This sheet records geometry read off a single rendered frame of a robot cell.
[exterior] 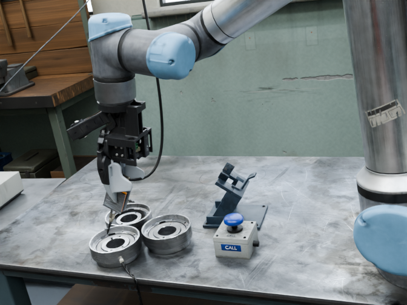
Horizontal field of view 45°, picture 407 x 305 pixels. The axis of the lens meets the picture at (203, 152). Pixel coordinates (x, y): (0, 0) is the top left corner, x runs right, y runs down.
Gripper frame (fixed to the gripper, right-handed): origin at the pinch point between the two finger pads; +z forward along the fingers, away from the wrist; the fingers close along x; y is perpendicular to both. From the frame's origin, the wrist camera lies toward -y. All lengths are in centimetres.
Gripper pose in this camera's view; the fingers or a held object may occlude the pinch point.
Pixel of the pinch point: (115, 192)
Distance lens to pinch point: 102.3
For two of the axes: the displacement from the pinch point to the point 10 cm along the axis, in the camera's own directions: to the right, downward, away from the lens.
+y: 9.4, 1.4, -3.3
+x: 3.5, -4.0, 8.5
